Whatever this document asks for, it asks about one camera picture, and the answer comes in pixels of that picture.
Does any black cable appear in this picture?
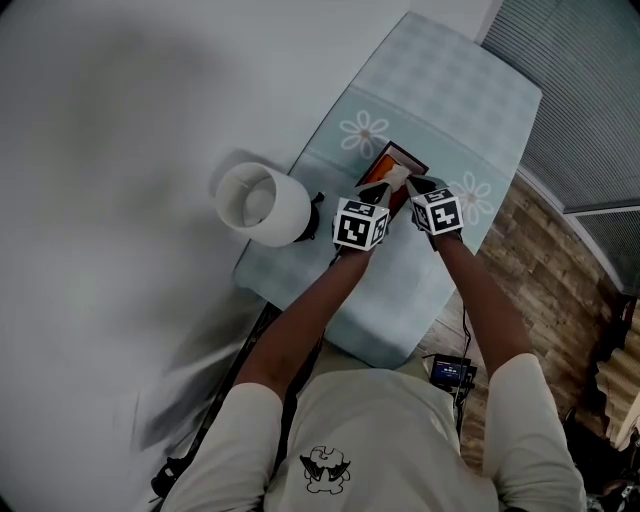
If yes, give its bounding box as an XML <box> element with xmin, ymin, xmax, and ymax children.
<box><xmin>459</xmin><ymin>307</ymin><xmax>474</xmax><ymax>361</ymax></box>

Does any white cloth piece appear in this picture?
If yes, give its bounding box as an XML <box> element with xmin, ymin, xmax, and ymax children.
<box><xmin>382</xmin><ymin>166</ymin><xmax>412</xmax><ymax>191</ymax></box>

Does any person's right forearm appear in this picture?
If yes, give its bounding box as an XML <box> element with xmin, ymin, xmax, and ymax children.
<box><xmin>434</xmin><ymin>232</ymin><xmax>534</xmax><ymax>381</ymax></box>

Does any black device with screen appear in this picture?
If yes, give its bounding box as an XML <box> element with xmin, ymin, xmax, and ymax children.
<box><xmin>429</xmin><ymin>353</ymin><xmax>477</xmax><ymax>389</ymax></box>

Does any narrow grey window blind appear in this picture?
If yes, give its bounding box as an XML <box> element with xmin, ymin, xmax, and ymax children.
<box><xmin>564</xmin><ymin>207</ymin><xmax>640</xmax><ymax>296</ymax></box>

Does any table with checked flowered cloth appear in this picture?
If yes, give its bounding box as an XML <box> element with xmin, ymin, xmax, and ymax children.
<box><xmin>233</xmin><ymin>12</ymin><xmax>545</xmax><ymax>371</ymax></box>

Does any beige corrugated sheet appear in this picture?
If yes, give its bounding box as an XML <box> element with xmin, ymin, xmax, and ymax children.
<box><xmin>594</xmin><ymin>299</ymin><xmax>640</xmax><ymax>451</ymax></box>

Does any wide grey window blind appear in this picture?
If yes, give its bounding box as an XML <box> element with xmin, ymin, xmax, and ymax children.
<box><xmin>479</xmin><ymin>0</ymin><xmax>640</xmax><ymax>214</ymax></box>

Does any person's left forearm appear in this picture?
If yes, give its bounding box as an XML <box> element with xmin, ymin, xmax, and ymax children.
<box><xmin>232</xmin><ymin>247</ymin><xmax>376</xmax><ymax>401</ymax></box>

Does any white shirt with cartoon print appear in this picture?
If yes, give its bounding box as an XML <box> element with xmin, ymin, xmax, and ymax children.
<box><xmin>159</xmin><ymin>352</ymin><xmax>589</xmax><ymax>512</ymax></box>

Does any orange tissue box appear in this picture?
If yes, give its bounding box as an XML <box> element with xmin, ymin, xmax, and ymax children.
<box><xmin>353</xmin><ymin>140</ymin><xmax>429</xmax><ymax>221</ymax></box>

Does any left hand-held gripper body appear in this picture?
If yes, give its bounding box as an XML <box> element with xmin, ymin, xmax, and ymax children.
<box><xmin>332</xmin><ymin>196</ymin><xmax>391</xmax><ymax>258</ymax></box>

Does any white shade table lamp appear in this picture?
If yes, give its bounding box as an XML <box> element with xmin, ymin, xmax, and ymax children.
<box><xmin>208</xmin><ymin>160</ymin><xmax>326</xmax><ymax>249</ymax></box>

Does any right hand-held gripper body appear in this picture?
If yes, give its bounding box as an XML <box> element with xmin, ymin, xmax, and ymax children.
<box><xmin>409</xmin><ymin>185</ymin><xmax>464</xmax><ymax>251</ymax></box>

